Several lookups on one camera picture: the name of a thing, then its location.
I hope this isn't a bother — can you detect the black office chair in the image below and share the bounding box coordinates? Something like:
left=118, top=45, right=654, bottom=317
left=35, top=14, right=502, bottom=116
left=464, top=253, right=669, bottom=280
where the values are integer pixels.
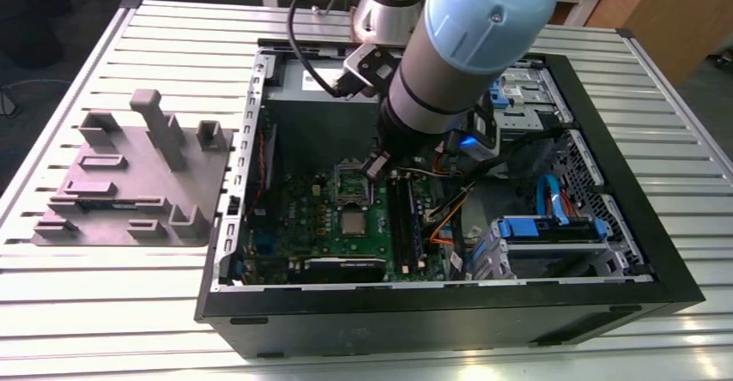
left=0, top=0, right=75, bottom=71

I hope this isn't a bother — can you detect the black PC case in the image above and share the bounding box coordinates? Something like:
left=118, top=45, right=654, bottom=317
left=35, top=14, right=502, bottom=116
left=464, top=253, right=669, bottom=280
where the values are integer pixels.
left=192, top=37, right=707, bottom=360

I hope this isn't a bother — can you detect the green motherboard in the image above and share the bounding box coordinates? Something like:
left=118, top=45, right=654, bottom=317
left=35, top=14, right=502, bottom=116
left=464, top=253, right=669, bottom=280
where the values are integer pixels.
left=238, top=169, right=449, bottom=287

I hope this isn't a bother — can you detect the silver drive cage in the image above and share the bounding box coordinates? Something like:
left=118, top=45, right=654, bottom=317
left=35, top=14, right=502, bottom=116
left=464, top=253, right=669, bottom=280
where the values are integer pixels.
left=444, top=57, right=576, bottom=157

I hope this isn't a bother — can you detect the grey parts rack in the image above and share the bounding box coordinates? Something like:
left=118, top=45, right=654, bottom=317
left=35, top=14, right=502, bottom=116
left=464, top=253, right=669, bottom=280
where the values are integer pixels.
left=28, top=88, right=239, bottom=249

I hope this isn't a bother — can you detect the black graphics card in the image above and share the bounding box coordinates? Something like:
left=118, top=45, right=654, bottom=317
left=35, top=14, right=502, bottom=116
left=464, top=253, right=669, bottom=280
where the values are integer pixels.
left=289, top=253, right=390, bottom=287

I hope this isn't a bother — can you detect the orange wire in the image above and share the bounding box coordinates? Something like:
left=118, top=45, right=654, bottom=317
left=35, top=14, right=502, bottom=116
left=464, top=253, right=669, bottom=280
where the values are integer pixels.
left=427, top=198, right=469, bottom=247

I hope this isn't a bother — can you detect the black RAM slot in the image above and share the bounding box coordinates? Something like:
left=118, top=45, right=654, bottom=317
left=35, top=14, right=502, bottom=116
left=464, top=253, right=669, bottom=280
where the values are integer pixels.
left=385, top=173, right=405, bottom=271

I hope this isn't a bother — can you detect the black cable bundle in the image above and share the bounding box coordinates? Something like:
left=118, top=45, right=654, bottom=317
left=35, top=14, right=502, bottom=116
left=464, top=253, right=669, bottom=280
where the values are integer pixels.
left=426, top=126, right=576, bottom=224

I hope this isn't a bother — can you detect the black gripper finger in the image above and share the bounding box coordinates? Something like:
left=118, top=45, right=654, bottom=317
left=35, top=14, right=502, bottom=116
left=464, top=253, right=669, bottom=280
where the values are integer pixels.
left=359, top=148, right=398, bottom=184

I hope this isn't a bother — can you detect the silver power supply unit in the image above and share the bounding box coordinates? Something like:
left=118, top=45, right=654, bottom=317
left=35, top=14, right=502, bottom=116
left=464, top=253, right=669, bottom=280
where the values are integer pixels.
left=261, top=57, right=383, bottom=177

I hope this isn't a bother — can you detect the brown wooden cabinet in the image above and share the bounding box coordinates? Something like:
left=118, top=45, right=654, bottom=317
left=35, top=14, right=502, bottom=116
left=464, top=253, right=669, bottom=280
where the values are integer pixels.
left=586, top=0, right=733, bottom=88

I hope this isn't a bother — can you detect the black camera on silver bracket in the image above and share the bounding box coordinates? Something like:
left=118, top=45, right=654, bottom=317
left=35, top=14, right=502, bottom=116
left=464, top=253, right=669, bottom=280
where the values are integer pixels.
left=342, top=45, right=406, bottom=99

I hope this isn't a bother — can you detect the blue plastic drive bracket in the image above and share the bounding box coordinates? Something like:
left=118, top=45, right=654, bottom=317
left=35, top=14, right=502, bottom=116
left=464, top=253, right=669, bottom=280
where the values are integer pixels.
left=486, top=78, right=514, bottom=110

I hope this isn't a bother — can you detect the blue RAM stick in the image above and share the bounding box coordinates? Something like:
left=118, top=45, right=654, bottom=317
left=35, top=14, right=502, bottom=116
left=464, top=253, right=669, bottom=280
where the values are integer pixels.
left=72, top=198, right=143, bottom=212
left=401, top=174, right=430, bottom=267

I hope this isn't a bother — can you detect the hard disk in blue carrier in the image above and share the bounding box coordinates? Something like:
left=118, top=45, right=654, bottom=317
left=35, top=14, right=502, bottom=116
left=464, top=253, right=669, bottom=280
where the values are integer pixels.
left=490, top=215, right=609, bottom=245

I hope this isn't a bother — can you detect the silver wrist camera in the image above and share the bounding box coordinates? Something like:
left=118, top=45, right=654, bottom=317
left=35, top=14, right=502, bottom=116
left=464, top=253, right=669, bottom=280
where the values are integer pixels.
left=456, top=108, right=505, bottom=162

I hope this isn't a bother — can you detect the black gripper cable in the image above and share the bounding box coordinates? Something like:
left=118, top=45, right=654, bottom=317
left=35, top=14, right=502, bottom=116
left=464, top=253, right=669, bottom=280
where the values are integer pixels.
left=286, top=0, right=367, bottom=98

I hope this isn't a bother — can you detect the blue data cable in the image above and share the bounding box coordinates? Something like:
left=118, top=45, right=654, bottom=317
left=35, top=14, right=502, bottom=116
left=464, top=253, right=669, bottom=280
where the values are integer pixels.
left=536, top=173, right=576, bottom=227

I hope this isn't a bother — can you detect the red black twisted wire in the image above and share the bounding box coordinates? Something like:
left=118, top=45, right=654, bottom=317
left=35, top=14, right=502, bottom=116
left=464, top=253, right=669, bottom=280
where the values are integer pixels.
left=255, top=124, right=274, bottom=197

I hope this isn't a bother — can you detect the black case fan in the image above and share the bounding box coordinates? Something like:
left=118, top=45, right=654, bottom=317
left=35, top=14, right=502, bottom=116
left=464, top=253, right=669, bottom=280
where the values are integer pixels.
left=246, top=170, right=286, bottom=232

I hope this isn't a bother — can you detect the CPU socket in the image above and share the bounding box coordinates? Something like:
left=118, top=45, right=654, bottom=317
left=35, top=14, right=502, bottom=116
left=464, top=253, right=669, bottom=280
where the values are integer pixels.
left=335, top=210, right=377, bottom=241

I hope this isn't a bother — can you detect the silver disk bay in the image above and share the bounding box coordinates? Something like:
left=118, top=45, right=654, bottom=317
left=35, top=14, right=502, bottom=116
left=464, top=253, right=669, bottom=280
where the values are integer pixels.
left=466, top=215, right=657, bottom=282

